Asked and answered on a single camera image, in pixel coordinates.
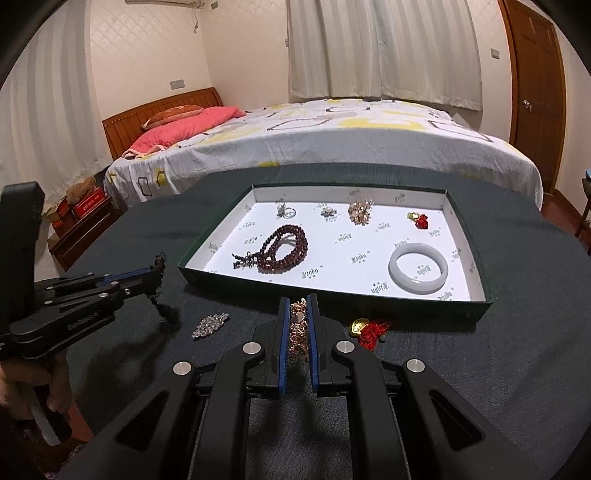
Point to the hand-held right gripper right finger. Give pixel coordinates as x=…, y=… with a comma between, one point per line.
x=314, y=350

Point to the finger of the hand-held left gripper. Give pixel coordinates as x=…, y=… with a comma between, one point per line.
x=111, y=297
x=129, y=274

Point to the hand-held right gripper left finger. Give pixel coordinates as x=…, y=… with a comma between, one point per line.
x=282, y=350

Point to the shallow green jewelry box tray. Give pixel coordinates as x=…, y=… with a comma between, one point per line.
x=351, y=258

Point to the white jade bangle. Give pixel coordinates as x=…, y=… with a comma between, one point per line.
x=418, y=287

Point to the small flower brooch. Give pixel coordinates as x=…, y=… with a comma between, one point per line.
x=328, y=212

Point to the pearl cluster brooch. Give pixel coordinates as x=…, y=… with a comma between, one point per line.
x=361, y=212

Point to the red knot charm gold ornament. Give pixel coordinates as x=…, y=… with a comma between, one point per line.
x=420, y=223
x=369, y=333

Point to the person's left hand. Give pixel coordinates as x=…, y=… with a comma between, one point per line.
x=60, y=387

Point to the small colourful box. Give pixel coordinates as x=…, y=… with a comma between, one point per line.
x=57, y=217

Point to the wooden nightstand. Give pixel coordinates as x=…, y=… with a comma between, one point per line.
x=78, y=240

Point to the silver rhinestone brooch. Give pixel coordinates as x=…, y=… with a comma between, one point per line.
x=210, y=326

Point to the brown plush toy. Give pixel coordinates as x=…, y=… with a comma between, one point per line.
x=83, y=187

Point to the red gift box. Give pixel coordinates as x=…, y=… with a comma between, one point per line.
x=92, y=205

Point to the pale side curtain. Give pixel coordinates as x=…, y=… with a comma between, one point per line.
x=46, y=115

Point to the wooden headboard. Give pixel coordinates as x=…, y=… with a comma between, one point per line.
x=138, y=120

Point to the pink pillow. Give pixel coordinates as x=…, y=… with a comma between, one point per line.
x=184, y=127

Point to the orange red cushion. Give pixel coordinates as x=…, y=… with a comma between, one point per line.
x=171, y=115

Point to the dark table cloth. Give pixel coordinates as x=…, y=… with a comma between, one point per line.
x=508, y=369

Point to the bed with patterned sheet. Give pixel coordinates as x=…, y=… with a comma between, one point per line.
x=369, y=143

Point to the wooden chair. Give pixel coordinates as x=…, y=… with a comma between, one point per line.
x=586, y=207

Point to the white window curtain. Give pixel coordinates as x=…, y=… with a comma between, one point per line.
x=383, y=46

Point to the brown wooden door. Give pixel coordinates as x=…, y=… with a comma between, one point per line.
x=535, y=92

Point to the wall socket above headboard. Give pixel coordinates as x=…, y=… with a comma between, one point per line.
x=177, y=84

